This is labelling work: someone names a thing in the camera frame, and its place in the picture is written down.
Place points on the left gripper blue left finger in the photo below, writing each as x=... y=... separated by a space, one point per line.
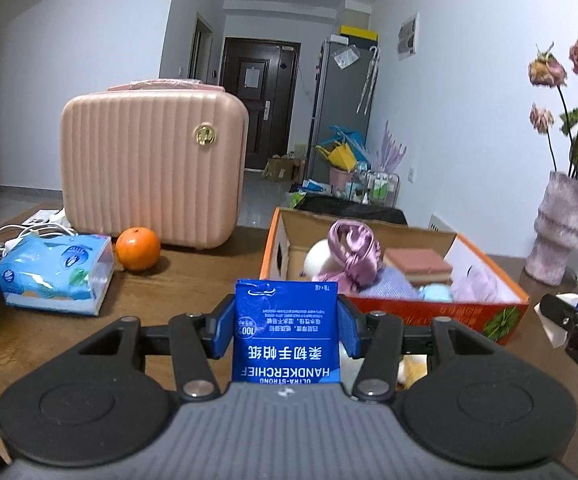
x=218 y=328

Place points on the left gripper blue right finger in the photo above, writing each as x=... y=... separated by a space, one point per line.
x=352 y=328

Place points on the white tissue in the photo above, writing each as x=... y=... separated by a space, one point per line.
x=558 y=314

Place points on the blue handkerchief packet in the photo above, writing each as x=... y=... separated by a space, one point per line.
x=285 y=332

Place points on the yellow white plush toy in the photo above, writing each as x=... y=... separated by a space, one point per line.
x=411 y=368

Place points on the light blue soft toy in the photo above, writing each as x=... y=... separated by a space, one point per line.
x=436 y=292

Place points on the pink satin scrunchie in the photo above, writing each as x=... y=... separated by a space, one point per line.
x=357 y=254

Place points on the pink layered sponge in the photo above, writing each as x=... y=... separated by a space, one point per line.
x=420 y=266

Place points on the orange cardboard box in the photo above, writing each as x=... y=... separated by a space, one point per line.
x=293 y=232

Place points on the orange fruit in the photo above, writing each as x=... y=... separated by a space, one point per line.
x=138 y=249

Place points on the purple textured vase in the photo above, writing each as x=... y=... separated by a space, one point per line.
x=556 y=228

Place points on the purple fluffy towel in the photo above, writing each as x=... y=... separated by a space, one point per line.
x=478 y=285

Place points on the pink bucket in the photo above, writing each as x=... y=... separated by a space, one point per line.
x=338 y=178

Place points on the blue tissue pack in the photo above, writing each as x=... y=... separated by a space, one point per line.
x=64 y=274

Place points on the yellow bag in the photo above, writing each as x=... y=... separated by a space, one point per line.
x=340 y=157

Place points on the brown cardboard box on floor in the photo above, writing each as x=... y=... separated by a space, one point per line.
x=282 y=169

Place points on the purple feather decoration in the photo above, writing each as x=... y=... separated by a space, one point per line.
x=390 y=153

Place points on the pink ribbed suitcase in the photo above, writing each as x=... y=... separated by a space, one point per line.
x=168 y=155

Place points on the white umbrella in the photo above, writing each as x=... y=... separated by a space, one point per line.
x=370 y=82

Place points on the grey refrigerator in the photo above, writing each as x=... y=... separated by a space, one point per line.
x=341 y=72

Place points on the dark brown entrance door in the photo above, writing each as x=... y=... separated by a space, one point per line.
x=262 y=75

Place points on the yellow box on refrigerator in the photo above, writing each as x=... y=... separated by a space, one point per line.
x=358 y=33

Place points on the wire rack with bottles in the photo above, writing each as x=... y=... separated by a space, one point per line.
x=373 y=188

